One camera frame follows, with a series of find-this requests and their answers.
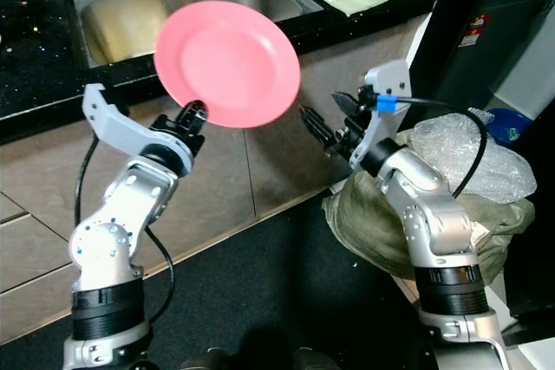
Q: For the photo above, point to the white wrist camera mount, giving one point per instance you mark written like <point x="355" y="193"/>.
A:
<point x="117" y="123"/>
<point x="395" y="80"/>

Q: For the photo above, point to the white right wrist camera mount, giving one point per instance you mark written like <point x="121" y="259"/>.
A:
<point x="395" y="80"/>

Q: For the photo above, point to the grey household appliance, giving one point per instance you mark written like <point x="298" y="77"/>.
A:
<point x="520" y="41"/>

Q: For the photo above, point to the grey robot right knee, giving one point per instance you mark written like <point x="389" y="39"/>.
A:
<point x="310" y="361"/>

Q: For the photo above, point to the grey robot knee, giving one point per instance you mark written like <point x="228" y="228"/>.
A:
<point x="203" y="361"/>
<point x="310" y="361"/>

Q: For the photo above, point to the clear bubble wrap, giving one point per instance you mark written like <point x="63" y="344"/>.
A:
<point x="486" y="162"/>

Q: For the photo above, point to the grey cabinet drawer front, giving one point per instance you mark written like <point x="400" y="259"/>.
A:
<point x="35" y="179"/>
<point x="35" y="301"/>
<point x="35" y="244"/>

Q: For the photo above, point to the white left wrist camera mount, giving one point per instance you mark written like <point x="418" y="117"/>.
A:
<point x="117" y="123"/>

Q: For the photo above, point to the blue round lid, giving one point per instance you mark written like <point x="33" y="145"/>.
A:
<point x="512" y="126"/>

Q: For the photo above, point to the black floor mat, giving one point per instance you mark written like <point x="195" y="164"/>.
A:
<point x="269" y="301"/>

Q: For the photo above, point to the grey robot left knee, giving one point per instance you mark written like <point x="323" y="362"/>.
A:
<point x="203" y="361"/>

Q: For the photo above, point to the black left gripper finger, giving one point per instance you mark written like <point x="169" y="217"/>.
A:
<point x="187" y="114"/>
<point x="202" y="116"/>

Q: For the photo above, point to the pink plastic plate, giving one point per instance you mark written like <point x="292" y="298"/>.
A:
<point x="225" y="62"/>

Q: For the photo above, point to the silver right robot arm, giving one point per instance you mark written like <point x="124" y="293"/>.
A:
<point x="434" y="223"/>

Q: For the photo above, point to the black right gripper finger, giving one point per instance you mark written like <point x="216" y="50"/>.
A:
<point x="322" y="128"/>
<point x="349" y="107"/>

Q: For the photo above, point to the olive green sack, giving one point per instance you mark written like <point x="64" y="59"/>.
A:
<point x="364" y="223"/>

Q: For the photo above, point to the white cabinet end panel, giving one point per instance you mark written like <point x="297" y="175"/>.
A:
<point x="434" y="6"/>

